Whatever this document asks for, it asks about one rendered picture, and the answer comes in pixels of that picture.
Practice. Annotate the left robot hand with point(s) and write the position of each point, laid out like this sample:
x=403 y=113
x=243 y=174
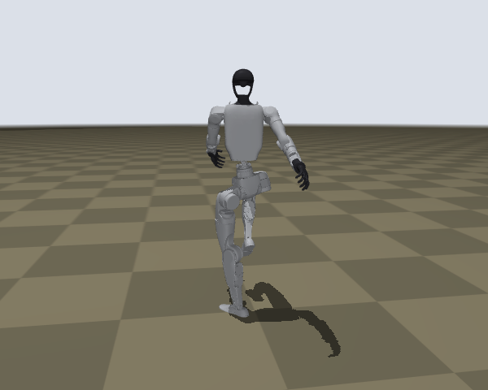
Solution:
x=214 y=158

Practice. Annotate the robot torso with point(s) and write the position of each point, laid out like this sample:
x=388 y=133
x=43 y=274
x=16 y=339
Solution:
x=243 y=135

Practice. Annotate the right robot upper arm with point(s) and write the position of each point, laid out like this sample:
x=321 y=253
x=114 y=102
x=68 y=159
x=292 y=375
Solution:
x=272 y=118

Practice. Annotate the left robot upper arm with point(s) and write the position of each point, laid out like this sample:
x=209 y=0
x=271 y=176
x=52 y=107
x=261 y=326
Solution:
x=214 y=120

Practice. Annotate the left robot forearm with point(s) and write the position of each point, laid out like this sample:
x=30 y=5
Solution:
x=211 y=148

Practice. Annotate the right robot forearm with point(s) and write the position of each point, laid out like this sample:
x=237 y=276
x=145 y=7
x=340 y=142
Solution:
x=291 y=152

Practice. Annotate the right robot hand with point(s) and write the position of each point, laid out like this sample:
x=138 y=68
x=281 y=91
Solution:
x=300 y=168

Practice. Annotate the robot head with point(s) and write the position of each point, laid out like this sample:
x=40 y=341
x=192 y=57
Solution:
x=243 y=77

